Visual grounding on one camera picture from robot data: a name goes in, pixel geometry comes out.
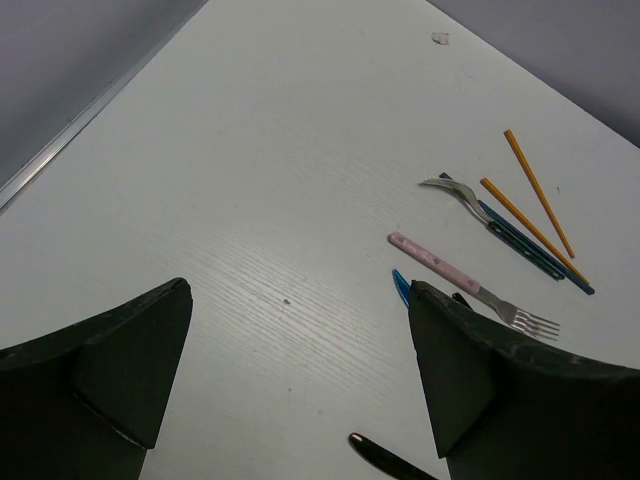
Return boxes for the small paper scrap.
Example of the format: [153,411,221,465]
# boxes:
[431,32,449,45]

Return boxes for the black spoon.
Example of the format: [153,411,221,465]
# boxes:
[348,432,436,480]

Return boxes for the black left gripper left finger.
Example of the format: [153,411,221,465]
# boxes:
[1,278,193,479]

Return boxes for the dark blue chopstick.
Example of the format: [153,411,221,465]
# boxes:
[461,185,571,280]

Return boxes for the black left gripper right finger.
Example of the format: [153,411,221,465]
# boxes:
[408,281,639,479]

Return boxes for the pink handled fork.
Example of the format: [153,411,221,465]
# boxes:
[388,232,560,341]

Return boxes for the orange blue-tipped chopstick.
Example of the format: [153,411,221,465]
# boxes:
[480,178,595,295]

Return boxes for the green handled silver fork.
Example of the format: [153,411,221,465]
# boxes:
[419,177,565,281]

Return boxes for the orange chopstick far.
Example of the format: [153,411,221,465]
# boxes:
[504,129,575,259]

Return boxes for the blue knife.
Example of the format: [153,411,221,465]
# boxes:
[392,269,410,307]

